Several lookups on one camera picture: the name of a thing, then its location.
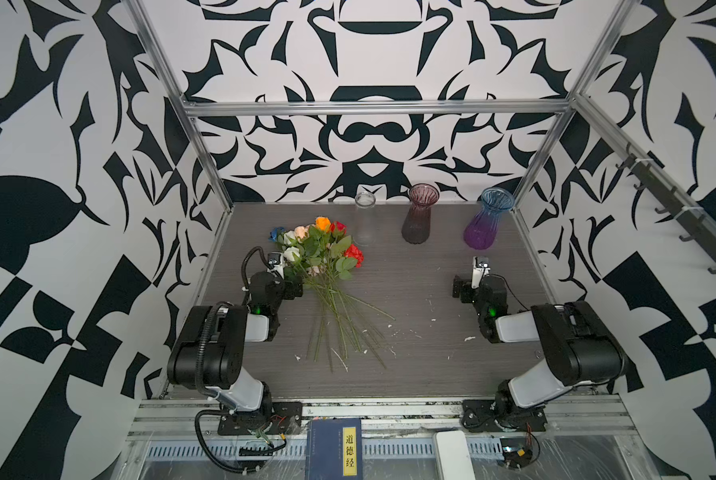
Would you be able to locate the blue purple glass vase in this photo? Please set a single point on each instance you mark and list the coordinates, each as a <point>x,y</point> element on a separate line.
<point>481,232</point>

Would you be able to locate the blue book yellow label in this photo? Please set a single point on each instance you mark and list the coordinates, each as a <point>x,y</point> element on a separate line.
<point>334,449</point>

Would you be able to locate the clear glass vase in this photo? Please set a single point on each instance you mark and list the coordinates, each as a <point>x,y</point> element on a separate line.
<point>365,218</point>

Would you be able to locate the dark purple glass vase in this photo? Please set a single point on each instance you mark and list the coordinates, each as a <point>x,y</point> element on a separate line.
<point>417,224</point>

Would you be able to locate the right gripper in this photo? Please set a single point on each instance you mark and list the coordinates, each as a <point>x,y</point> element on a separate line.
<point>465,291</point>

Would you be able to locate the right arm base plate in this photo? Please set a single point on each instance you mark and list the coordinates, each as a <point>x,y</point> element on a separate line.
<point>500,415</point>

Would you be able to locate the bunch of artificial flowers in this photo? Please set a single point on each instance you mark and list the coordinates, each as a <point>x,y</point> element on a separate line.
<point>322,256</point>

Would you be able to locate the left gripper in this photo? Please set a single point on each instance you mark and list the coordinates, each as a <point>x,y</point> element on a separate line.
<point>292,288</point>

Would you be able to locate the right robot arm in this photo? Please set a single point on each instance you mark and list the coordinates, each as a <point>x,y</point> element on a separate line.
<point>578,351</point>

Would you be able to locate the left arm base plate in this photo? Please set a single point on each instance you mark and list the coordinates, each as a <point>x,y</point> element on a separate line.
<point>272,419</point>

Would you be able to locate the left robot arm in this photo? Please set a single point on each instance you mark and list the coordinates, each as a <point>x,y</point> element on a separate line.
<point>209,352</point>

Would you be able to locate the white rectangular device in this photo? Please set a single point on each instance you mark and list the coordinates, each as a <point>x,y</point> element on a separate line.
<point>453,459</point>

